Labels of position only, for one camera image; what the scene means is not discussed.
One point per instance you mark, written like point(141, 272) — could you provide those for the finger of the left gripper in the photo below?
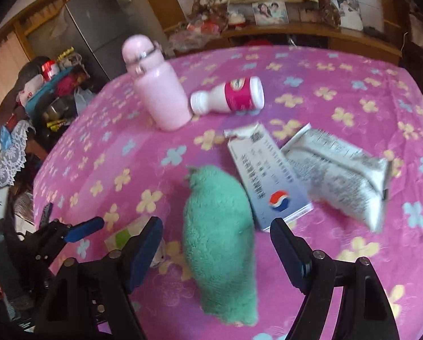
point(84, 229)

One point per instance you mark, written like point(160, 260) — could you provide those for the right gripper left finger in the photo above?
point(90, 300)

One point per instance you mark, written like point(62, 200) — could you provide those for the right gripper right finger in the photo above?
point(364, 311)

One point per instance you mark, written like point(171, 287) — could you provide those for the green fluffy cloth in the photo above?
point(219, 245)

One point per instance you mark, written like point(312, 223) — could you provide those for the white blue medicine box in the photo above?
point(270, 183)

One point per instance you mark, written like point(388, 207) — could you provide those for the pink water bottle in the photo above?
point(156, 83)

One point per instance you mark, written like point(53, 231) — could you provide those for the pink floral tablecloth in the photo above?
point(113, 162)

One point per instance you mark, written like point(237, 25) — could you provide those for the white pink yogurt bottle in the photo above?
point(236, 96)

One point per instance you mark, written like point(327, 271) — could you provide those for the wooden sideboard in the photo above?
point(314, 35)

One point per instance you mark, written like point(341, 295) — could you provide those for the grey refrigerator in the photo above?
point(97, 29)

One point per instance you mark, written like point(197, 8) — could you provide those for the framed photo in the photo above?
point(270, 13)

